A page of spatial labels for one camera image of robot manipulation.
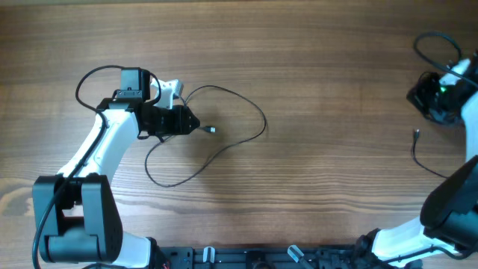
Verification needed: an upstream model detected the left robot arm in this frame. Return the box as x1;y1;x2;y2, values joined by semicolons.
31;67;200;268

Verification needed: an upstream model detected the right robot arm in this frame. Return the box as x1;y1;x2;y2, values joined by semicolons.
350;69;477;268

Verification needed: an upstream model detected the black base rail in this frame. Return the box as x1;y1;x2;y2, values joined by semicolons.
152;244;423;269

